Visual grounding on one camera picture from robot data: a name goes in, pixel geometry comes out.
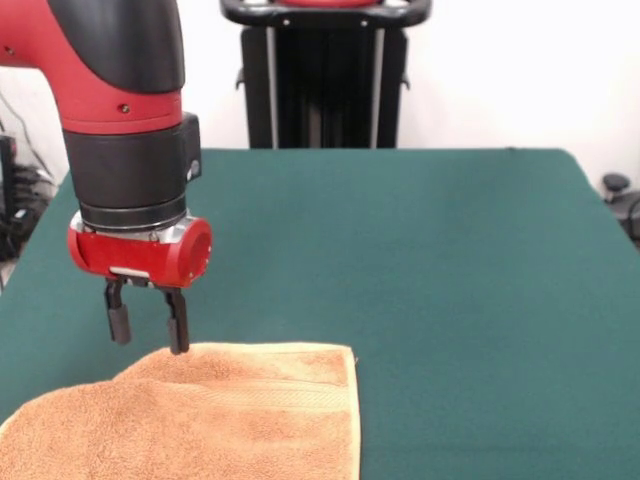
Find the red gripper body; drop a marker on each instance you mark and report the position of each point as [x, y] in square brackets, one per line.
[145, 255]

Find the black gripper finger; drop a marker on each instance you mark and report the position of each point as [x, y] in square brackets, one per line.
[118, 315]
[177, 325]

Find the orange terry towel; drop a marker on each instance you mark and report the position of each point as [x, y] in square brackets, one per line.
[200, 425]

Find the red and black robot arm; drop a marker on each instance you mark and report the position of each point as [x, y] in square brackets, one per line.
[125, 100]

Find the red robot base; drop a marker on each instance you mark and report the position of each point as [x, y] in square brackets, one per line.
[325, 2]

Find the black electronics box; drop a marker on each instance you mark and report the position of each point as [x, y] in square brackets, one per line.
[7, 190]

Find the dark green table cloth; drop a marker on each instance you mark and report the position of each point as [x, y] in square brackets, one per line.
[450, 250]

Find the black office chair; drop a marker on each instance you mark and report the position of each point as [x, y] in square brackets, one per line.
[622, 200]

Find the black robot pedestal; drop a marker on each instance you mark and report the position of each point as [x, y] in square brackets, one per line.
[325, 90]

